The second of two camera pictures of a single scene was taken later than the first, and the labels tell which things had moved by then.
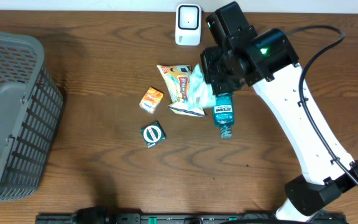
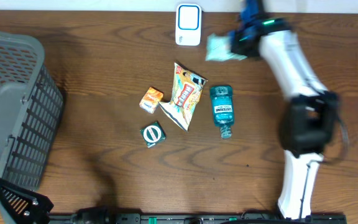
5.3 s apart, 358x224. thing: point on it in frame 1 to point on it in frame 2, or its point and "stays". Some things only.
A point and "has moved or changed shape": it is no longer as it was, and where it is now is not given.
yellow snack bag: (177, 78) has moved or changed shape
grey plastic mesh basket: (21, 106) stays
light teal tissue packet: (201, 93) has moved or changed shape
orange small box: (151, 99) stays
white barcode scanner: (188, 25) stays
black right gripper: (220, 85) to (234, 35)
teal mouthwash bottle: (223, 114) stays
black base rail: (107, 217) stays
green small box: (153, 134) stays
